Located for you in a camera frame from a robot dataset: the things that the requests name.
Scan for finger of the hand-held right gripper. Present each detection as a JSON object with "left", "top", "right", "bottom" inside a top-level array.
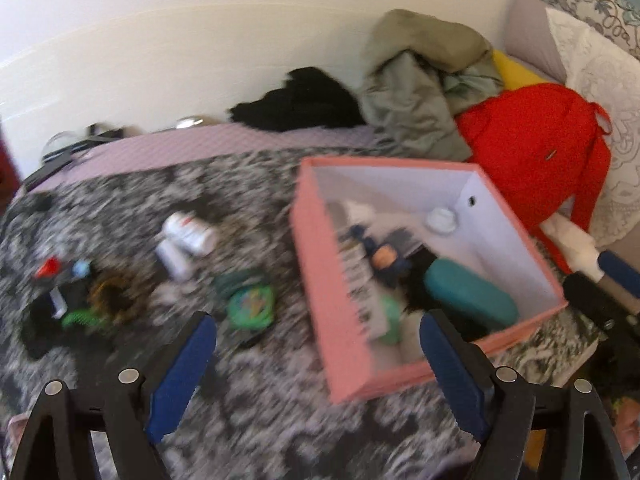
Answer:
[
  {"left": 596, "top": 250, "right": 640, "bottom": 293},
  {"left": 562, "top": 270, "right": 640, "bottom": 347}
]

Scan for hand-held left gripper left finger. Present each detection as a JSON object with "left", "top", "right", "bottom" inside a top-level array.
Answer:
[{"left": 10, "top": 310, "right": 219, "bottom": 480}]

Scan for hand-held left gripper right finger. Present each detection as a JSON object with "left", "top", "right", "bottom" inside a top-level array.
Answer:
[{"left": 419, "top": 308, "right": 632, "bottom": 480}]

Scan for clear flower-shaped plastic container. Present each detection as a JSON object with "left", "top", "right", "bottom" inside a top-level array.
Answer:
[{"left": 395, "top": 310, "right": 432, "bottom": 362}]

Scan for teal glasses case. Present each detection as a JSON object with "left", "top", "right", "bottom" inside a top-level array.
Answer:
[{"left": 424, "top": 258, "right": 520, "bottom": 333}]

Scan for black pouch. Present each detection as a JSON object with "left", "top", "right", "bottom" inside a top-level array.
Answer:
[{"left": 404, "top": 250, "right": 442, "bottom": 312}]

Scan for battery blister pack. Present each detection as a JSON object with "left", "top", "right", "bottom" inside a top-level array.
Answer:
[{"left": 340, "top": 240, "right": 387, "bottom": 342}]

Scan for blue figure toy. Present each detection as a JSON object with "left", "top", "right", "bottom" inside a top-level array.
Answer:
[{"left": 350, "top": 225, "right": 417, "bottom": 289}]

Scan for pink cardboard box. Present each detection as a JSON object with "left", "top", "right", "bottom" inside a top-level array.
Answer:
[{"left": 289, "top": 156, "right": 570, "bottom": 406}]

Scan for small white round lid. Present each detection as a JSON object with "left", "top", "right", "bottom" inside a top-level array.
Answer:
[{"left": 427, "top": 208, "right": 459, "bottom": 234}]

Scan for black and white patterned blanket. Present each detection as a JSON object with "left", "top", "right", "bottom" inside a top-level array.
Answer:
[{"left": 0, "top": 147, "right": 601, "bottom": 480}]

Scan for green toy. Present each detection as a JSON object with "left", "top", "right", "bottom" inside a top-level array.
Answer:
[{"left": 226, "top": 270, "right": 277, "bottom": 334}]

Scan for brown hair scrunchie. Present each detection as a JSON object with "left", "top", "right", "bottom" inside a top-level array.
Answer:
[{"left": 89, "top": 267, "right": 152, "bottom": 324}]

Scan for green comb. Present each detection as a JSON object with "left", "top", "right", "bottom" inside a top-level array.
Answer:
[{"left": 62, "top": 309, "right": 109, "bottom": 332}]

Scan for small white bottle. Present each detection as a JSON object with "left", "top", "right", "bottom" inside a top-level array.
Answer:
[{"left": 155, "top": 240, "right": 194, "bottom": 282}]

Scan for black item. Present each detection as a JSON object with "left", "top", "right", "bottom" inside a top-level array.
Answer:
[{"left": 20, "top": 284, "right": 92, "bottom": 357}]

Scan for red backpack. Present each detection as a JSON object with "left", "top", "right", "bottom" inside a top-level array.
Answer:
[{"left": 454, "top": 84, "right": 613, "bottom": 273}]

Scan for white floral pillow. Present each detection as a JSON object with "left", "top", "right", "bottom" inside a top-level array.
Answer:
[{"left": 545, "top": 7, "right": 640, "bottom": 253}]

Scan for yellow cloth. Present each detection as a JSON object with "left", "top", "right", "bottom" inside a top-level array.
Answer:
[{"left": 492, "top": 49, "right": 548, "bottom": 87}]

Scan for grey-pink sofa cushion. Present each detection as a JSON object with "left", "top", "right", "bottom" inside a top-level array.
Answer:
[{"left": 505, "top": 0, "right": 568, "bottom": 84}]

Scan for olive green jacket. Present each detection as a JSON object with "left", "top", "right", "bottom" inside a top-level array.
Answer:
[{"left": 357, "top": 9, "right": 504, "bottom": 161}]

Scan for black clothing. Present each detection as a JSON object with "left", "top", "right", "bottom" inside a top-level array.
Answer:
[{"left": 229, "top": 66, "right": 367, "bottom": 132}]

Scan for black cables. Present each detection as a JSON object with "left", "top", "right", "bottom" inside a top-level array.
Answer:
[{"left": 42, "top": 122, "right": 124, "bottom": 167}]

